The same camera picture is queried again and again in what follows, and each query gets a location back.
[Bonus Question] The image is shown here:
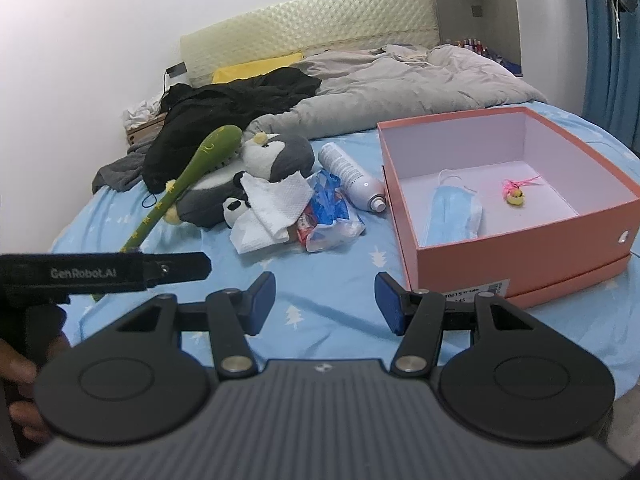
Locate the pink cardboard box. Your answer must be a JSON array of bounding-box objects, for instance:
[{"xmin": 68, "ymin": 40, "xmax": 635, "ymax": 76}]
[{"xmin": 376, "ymin": 106, "xmax": 640, "ymax": 309}]

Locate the yellow charm with pink string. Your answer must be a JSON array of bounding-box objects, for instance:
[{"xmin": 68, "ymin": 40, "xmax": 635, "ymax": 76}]
[{"xmin": 502, "ymin": 175, "xmax": 542, "ymax": 207}]

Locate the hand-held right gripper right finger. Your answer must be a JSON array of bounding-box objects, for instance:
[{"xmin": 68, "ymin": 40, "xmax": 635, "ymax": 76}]
[{"xmin": 374, "ymin": 271, "xmax": 536, "ymax": 379}]

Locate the green plush stick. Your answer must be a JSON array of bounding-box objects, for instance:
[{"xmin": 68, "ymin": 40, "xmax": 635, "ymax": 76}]
[{"xmin": 91, "ymin": 124, "xmax": 244, "ymax": 304}]

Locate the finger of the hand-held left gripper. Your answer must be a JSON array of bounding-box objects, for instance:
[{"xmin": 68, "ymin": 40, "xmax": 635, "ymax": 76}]
[{"xmin": 142, "ymin": 252, "xmax": 212, "ymax": 289}]

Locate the person's left hand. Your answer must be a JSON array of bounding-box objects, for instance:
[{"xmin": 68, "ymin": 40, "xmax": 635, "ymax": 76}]
[{"xmin": 0, "ymin": 339, "xmax": 52, "ymax": 443}]

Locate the red snack packet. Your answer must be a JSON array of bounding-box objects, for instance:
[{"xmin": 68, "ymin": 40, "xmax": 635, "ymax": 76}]
[{"xmin": 295, "ymin": 211, "xmax": 319, "ymax": 247}]

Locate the yellow pillow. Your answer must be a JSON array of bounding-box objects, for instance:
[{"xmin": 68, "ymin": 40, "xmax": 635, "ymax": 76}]
[{"xmin": 211, "ymin": 52, "xmax": 305, "ymax": 85}]

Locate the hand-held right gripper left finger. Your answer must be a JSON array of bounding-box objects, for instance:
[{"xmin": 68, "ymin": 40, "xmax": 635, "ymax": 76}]
[{"xmin": 117, "ymin": 271, "xmax": 277, "ymax": 379}]

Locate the blue printed bed sheet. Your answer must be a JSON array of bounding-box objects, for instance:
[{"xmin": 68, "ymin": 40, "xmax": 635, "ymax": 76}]
[{"xmin": 49, "ymin": 99, "xmax": 640, "ymax": 402}]

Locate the white crumpled cloth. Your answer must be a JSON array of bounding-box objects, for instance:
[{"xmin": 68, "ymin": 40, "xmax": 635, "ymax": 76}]
[{"xmin": 122, "ymin": 97, "xmax": 164, "ymax": 129}]

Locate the grey penguin plush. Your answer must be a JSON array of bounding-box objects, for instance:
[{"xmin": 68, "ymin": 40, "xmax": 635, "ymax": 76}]
[{"xmin": 174, "ymin": 132, "xmax": 316, "ymax": 229}]

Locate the cream quilted headboard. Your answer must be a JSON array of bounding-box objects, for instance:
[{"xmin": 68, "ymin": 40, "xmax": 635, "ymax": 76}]
[{"xmin": 179, "ymin": 0, "xmax": 441, "ymax": 89}]

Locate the brown cardboard box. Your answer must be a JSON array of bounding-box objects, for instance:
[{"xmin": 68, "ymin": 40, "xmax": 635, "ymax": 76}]
[{"xmin": 125, "ymin": 111, "xmax": 169, "ymax": 149}]

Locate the blue curtain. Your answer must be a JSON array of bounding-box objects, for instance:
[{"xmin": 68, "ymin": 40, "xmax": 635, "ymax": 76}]
[{"xmin": 579, "ymin": 0, "xmax": 640, "ymax": 152}]

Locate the white spray can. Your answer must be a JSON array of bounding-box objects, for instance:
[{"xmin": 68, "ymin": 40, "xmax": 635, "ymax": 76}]
[{"xmin": 318, "ymin": 142, "xmax": 389, "ymax": 214}]

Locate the small panda plush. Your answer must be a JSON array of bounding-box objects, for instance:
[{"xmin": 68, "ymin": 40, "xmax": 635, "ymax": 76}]
[{"xmin": 221, "ymin": 195, "xmax": 254, "ymax": 229}]

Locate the blue face mask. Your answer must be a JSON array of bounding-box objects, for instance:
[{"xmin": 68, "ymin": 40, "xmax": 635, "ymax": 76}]
[{"xmin": 424, "ymin": 168, "xmax": 484, "ymax": 249}]

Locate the black clothing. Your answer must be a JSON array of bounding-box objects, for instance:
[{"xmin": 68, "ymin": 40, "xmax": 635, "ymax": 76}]
[{"xmin": 142, "ymin": 67, "xmax": 323, "ymax": 195}]

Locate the white paper tissue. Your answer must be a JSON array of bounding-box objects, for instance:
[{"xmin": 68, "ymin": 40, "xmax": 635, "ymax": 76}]
[{"xmin": 229, "ymin": 170, "xmax": 314, "ymax": 255}]

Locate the grey duvet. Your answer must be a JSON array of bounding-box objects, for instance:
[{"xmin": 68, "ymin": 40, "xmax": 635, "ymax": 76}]
[{"xmin": 244, "ymin": 43, "xmax": 549, "ymax": 141}]

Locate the dark grey garment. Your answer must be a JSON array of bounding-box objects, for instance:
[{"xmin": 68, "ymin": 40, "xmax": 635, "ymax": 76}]
[{"xmin": 92, "ymin": 142, "xmax": 152, "ymax": 192}]

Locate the row of small bottles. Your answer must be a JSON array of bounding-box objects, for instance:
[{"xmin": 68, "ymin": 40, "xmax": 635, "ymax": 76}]
[{"xmin": 451, "ymin": 36, "xmax": 489, "ymax": 54}]

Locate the blue plastic bag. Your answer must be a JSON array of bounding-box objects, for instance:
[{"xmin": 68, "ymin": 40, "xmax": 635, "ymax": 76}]
[{"xmin": 304, "ymin": 169, "xmax": 367, "ymax": 254}]

